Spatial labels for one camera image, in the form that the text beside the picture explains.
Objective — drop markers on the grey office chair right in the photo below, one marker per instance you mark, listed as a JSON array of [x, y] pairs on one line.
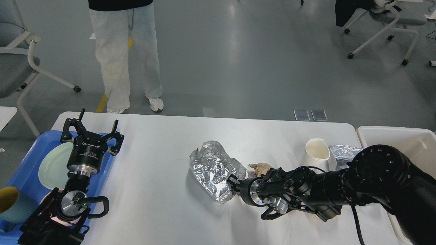
[[387, 12]]

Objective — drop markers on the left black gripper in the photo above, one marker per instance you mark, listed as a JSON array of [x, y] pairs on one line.
[[87, 154]]

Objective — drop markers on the crumpled brown paper ball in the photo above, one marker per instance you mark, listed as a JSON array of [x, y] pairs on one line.
[[259, 169]]

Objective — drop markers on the black jacket on chair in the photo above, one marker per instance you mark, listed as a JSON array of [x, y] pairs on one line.
[[344, 9]]

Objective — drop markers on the mint green plate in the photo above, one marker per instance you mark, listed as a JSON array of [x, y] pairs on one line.
[[53, 169]]

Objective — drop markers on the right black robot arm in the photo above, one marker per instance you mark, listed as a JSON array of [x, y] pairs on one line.
[[378, 174]]

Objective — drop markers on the white waste bin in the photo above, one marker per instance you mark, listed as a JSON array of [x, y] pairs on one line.
[[419, 145]]

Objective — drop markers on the grey office chair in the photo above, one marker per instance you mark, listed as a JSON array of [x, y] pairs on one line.
[[387, 12], [20, 69]]

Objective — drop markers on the aluminium foil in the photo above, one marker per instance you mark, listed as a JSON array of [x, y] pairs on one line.
[[211, 166]]

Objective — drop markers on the pink mug dark inside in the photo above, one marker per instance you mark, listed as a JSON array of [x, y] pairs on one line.
[[63, 207]]

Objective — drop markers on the white side table edge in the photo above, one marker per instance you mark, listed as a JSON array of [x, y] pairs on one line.
[[6, 114]]

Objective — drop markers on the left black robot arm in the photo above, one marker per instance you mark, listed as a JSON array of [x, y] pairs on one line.
[[38, 229]]

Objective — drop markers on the crushed clear plastic bottle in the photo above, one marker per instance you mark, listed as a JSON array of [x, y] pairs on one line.
[[340, 155]]

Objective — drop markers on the teal mug yellow inside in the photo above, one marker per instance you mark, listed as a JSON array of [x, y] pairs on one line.
[[15, 207]]

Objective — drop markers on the white paper cup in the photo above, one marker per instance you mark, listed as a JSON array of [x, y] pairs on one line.
[[316, 153]]

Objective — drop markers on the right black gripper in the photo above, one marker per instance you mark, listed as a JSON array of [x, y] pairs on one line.
[[247, 189]]

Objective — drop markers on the grey office chair left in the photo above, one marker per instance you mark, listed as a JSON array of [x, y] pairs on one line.
[[20, 69]]

